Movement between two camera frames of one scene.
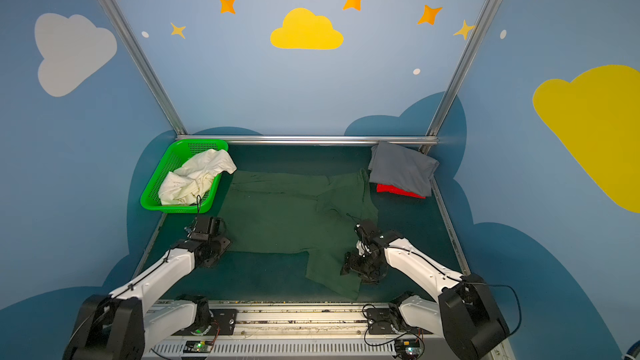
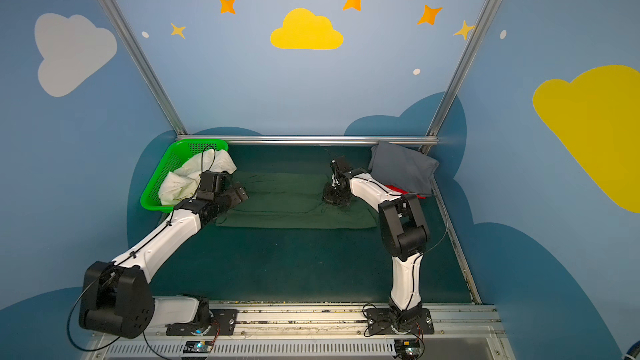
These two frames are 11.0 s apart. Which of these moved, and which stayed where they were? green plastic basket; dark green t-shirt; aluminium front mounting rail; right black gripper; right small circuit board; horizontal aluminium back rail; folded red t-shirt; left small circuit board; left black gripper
Moved: left black gripper; dark green t-shirt; right black gripper
Stayed: left small circuit board; horizontal aluminium back rail; green plastic basket; folded red t-shirt; right small circuit board; aluminium front mounting rail
